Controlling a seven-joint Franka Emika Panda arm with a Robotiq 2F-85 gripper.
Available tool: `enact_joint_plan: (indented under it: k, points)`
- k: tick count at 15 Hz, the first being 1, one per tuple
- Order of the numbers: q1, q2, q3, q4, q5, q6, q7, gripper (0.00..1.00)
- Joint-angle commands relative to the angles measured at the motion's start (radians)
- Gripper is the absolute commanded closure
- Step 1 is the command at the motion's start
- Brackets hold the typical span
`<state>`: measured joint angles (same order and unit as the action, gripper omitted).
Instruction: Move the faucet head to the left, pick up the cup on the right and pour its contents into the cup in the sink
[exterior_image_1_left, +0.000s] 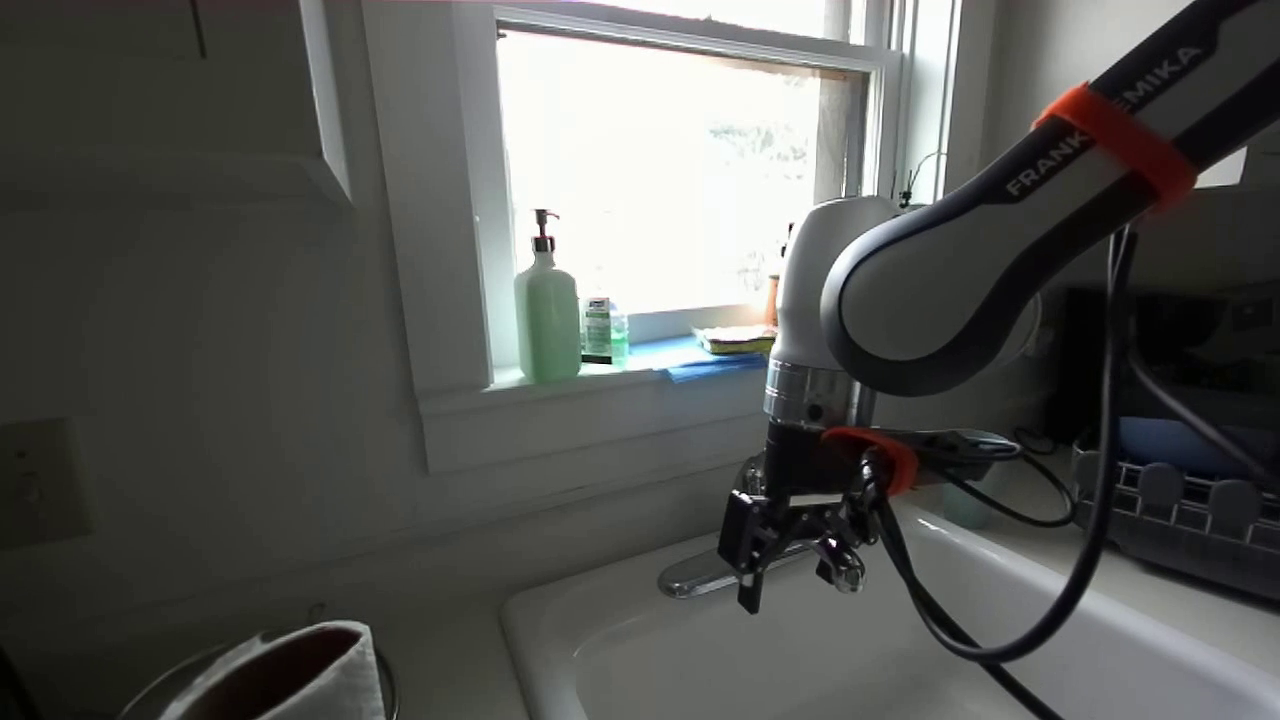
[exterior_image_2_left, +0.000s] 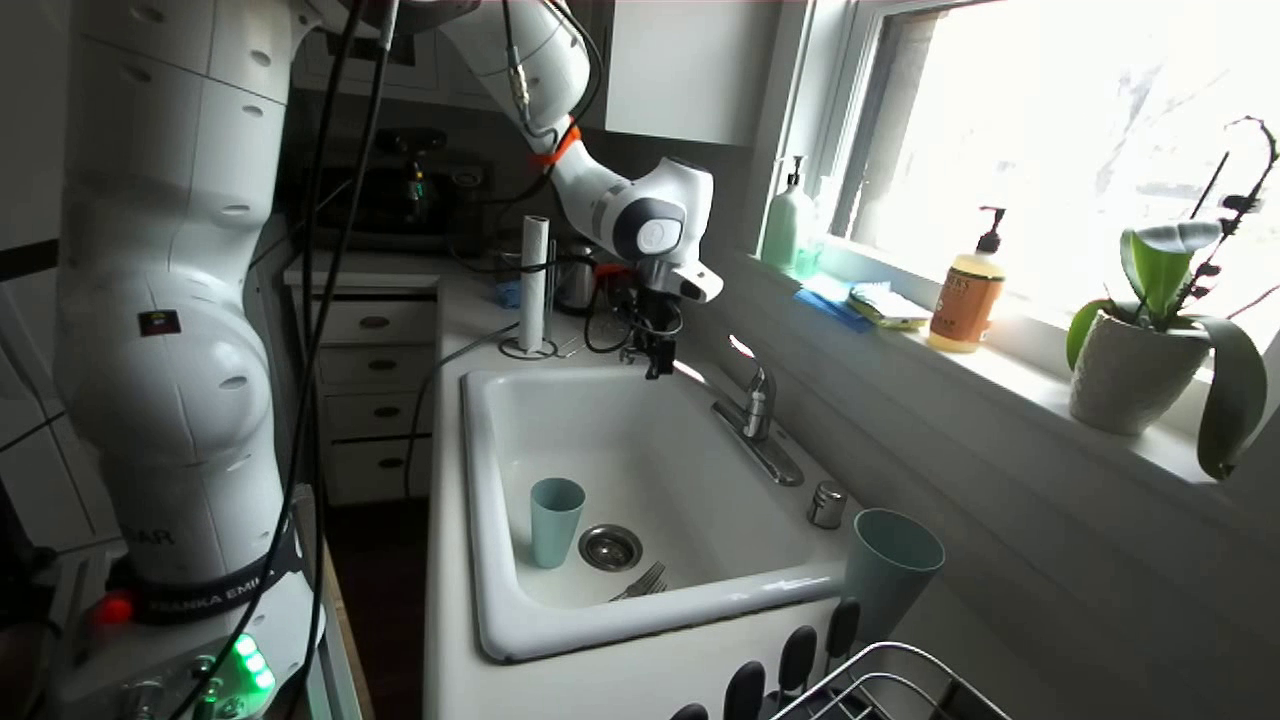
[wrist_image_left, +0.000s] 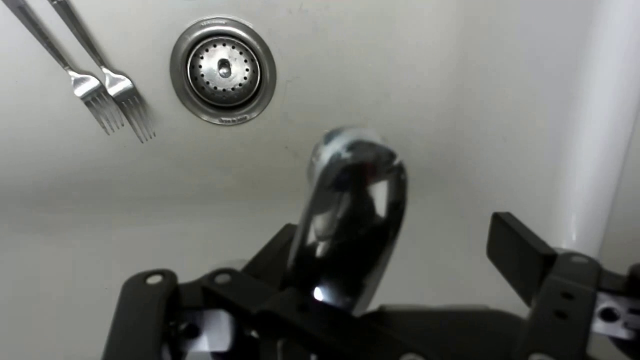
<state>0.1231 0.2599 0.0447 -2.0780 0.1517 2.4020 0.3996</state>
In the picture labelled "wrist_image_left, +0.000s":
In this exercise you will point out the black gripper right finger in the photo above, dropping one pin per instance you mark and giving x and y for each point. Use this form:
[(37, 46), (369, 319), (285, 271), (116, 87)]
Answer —
[(561, 306)]

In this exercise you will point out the white kitchen sink basin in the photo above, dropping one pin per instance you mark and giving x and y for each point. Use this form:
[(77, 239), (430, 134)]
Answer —
[(466, 101)]

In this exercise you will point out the metal sink drain strainer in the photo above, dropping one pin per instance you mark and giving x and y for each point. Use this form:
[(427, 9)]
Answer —
[(223, 71)]

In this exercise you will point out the chrome sink faucet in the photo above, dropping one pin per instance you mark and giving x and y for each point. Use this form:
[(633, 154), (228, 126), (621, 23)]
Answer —
[(353, 213)]

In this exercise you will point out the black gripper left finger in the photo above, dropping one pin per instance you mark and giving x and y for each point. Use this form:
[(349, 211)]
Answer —
[(146, 312)]

